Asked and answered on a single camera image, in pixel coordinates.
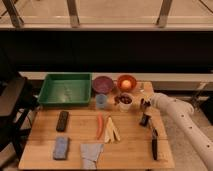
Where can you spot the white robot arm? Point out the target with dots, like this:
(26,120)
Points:
(181,111)

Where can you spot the light blue plastic cup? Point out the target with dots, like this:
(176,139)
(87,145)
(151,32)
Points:
(101,101)

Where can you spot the metal cup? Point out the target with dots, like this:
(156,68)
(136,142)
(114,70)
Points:
(144,104)

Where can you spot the purple bowl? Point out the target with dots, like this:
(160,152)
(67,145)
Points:
(102,84)

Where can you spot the orange ball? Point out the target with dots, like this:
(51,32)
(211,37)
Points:
(126,84)

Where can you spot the orange bowl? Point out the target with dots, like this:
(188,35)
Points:
(126,77)

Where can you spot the white mug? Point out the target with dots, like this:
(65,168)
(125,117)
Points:
(124,101)

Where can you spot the orange carrot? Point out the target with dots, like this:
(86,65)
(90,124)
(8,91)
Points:
(100,125)

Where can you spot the green plastic tray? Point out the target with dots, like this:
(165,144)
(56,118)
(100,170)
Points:
(63,90)

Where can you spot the small black clip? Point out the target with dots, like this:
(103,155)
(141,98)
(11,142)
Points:
(144,120)

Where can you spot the black remote control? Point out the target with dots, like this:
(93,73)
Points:
(62,121)

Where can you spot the grey folded cloth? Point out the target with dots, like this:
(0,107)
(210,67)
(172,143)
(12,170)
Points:
(90,153)

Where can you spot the blue sponge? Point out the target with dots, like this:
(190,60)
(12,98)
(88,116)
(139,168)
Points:
(61,148)

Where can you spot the black side stand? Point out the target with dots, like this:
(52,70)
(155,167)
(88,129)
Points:
(15,102)

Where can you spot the black handled can opener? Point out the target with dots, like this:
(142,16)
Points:
(154,139)

